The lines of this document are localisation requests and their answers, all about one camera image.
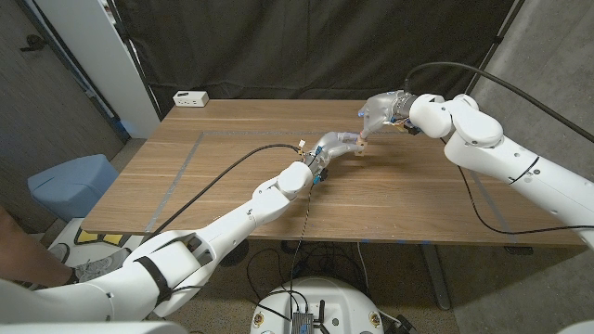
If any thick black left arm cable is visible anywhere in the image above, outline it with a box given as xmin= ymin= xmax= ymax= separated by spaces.
xmin=138 ymin=143 xmax=305 ymax=247

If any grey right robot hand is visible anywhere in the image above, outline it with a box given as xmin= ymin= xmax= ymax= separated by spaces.
xmin=357 ymin=89 xmax=417 ymax=140

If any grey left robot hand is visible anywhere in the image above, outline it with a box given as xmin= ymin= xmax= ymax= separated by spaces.
xmin=303 ymin=131 xmax=368 ymax=173

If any white cabinet panel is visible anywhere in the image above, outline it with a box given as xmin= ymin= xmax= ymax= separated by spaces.
xmin=34 ymin=0 xmax=161 ymax=139

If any yellow and black floor object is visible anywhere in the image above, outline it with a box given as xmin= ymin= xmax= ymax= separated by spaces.
xmin=73 ymin=227 xmax=124 ymax=246

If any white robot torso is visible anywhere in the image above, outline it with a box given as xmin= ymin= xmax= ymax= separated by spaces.
xmin=250 ymin=276 xmax=384 ymax=334

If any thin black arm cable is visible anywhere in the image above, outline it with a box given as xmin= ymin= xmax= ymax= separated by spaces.
xmin=171 ymin=183 xmax=316 ymax=322
xmin=438 ymin=136 xmax=594 ymax=236

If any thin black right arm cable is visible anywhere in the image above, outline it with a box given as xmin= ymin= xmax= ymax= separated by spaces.
xmin=438 ymin=136 xmax=594 ymax=236

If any black floor cable tangle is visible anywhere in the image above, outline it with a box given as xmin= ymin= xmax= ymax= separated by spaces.
xmin=245 ymin=239 xmax=368 ymax=302

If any grey module on torso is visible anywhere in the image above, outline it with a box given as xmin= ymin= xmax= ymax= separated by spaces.
xmin=291 ymin=311 xmax=316 ymax=334

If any white power strip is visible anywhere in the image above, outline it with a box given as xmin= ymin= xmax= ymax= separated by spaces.
xmin=172 ymin=90 xmax=210 ymax=109

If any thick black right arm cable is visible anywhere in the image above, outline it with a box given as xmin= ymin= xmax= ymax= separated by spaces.
xmin=403 ymin=61 xmax=594 ymax=144

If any blue padded stool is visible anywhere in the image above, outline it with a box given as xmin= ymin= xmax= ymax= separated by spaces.
xmin=26 ymin=153 xmax=120 ymax=224

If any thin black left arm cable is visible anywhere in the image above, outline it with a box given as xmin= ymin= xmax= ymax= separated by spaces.
xmin=171 ymin=183 xmax=316 ymax=322

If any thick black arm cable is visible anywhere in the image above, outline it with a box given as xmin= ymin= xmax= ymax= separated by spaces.
xmin=138 ymin=143 xmax=305 ymax=247
xmin=403 ymin=61 xmax=594 ymax=144

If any person's bare limb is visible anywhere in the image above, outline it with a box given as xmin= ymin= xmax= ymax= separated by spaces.
xmin=0 ymin=208 xmax=78 ymax=289

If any grey table leg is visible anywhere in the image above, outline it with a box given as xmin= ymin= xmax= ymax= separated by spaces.
xmin=420 ymin=243 xmax=452 ymax=311

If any black backdrop stand pole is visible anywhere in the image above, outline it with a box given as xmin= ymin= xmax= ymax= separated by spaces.
xmin=461 ymin=0 xmax=528 ymax=101
xmin=106 ymin=0 xmax=163 ymax=122

